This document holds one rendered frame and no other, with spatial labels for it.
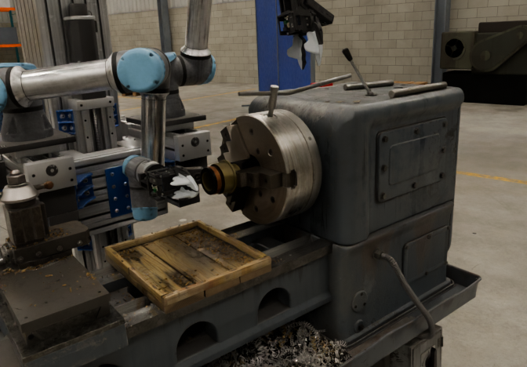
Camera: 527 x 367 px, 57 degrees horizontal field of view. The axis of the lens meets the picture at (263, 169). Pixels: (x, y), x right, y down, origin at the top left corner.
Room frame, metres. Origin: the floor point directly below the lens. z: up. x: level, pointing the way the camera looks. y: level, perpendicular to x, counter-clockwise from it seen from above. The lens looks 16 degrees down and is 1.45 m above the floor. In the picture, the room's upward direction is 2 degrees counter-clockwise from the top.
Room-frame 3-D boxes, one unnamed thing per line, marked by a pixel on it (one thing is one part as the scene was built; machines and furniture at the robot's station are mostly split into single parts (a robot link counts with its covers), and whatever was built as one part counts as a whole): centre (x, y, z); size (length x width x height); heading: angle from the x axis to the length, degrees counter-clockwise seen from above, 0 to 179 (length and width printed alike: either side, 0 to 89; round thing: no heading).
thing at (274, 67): (8.20, -0.33, 1.18); 4.12 x 0.80 x 2.35; 10
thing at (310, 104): (1.60, -0.31, 1.06); 0.59 x 0.48 x 0.39; 127
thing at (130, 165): (1.39, 0.37, 1.07); 0.11 x 0.08 x 0.09; 37
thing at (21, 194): (1.02, 0.54, 1.13); 0.08 x 0.08 x 0.03
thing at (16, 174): (1.02, 0.54, 1.17); 0.04 x 0.04 x 0.03
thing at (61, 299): (0.97, 0.51, 0.95); 0.43 x 0.17 x 0.05; 37
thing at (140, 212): (1.40, 0.37, 0.97); 0.11 x 0.08 x 0.11; 0
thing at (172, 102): (1.84, 0.37, 1.21); 0.15 x 0.15 x 0.10
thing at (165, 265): (1.17, 0.22, 0.89); 0.36 x 0.30 x 0.04; 37
